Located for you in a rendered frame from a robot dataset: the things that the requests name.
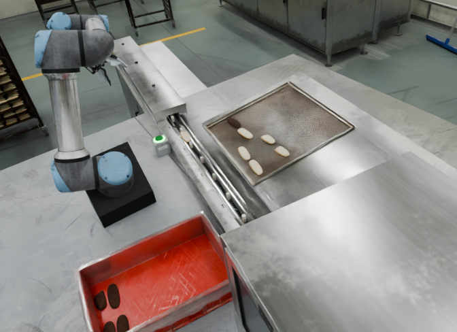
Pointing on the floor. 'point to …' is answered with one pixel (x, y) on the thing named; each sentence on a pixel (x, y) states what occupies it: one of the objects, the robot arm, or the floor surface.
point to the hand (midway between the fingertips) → (120, 76)
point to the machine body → (190, 81)
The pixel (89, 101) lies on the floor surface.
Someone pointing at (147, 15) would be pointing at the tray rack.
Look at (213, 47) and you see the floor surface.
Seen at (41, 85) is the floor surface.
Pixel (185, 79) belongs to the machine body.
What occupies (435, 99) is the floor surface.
